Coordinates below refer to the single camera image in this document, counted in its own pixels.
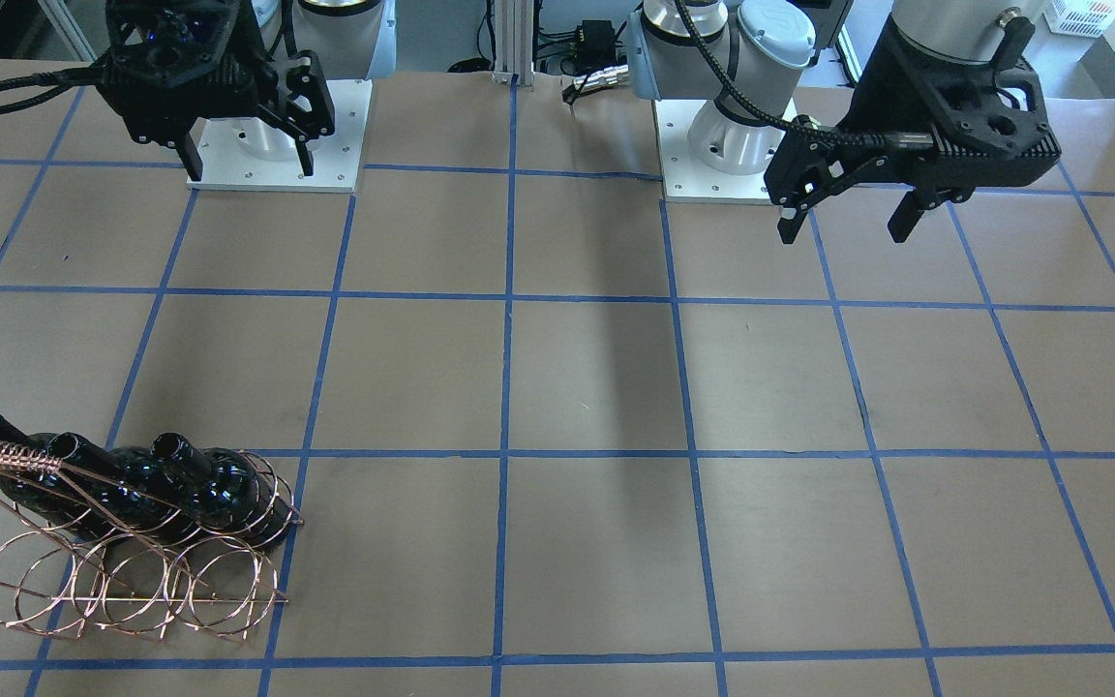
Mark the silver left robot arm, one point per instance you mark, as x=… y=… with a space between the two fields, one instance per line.
x=748 y=59

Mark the aluminium frame post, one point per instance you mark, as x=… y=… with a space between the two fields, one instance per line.
x=513 y=34

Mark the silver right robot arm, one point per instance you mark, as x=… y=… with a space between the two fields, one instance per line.
x=353 y=40

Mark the dark bottle in basket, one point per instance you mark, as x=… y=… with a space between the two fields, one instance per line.
x=46 y=495
x=224 y=492

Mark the dark glass wine bottle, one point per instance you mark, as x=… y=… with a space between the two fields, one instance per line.
x=131 y=484

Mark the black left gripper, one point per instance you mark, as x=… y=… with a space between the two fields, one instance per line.
x=875 y=102

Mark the copper wire wine basket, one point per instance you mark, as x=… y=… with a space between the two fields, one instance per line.
x=54 y=586

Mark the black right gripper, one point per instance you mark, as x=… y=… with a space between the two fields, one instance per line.
x=253 y=60

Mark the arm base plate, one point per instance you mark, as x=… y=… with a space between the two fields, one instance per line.
x=246 y=155
x=708 y=158

